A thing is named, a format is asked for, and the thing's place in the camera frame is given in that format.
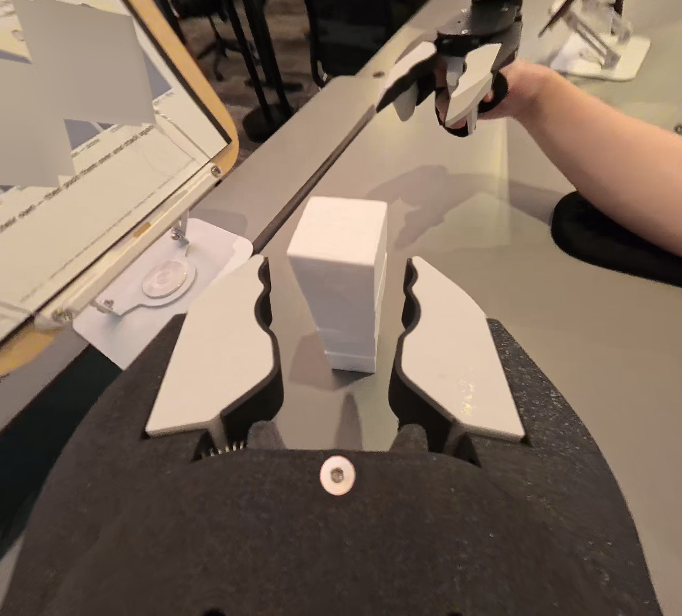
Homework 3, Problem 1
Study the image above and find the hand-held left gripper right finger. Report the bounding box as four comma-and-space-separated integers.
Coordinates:
389, 256, 526, 453

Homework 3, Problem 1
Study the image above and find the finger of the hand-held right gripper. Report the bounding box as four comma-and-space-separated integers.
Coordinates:
375, 40, 440, 121
443, 43, 504, 133

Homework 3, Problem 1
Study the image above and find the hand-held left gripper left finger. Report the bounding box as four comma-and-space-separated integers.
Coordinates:
145, 255, 284, 450

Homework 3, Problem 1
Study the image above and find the white foam cube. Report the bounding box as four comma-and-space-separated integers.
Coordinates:
326, 328, 378, 373
287, 196, 388, 302
306, 254, 387, 331
317, 302, 381, 356

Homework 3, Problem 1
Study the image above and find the person's right forearm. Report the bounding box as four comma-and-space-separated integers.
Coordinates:
525, 67, 682, 257

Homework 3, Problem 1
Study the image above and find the person's right hand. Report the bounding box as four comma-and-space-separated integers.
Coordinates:
480, 62, 555, 119

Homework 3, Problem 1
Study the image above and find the wooden board document stand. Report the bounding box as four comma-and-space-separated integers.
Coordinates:
0, 0, 254, 377

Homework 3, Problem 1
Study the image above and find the white metal stand base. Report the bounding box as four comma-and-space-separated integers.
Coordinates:
549, 0, 652, 81

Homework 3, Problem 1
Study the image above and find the black display floor stand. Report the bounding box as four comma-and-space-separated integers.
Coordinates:
229, 0, 299, 142

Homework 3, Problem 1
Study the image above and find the printed paper sheet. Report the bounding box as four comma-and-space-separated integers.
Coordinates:
0, 0, 214, 340

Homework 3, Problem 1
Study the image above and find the black wrist rest pad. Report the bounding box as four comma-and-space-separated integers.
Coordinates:
550, 191, 682, 287

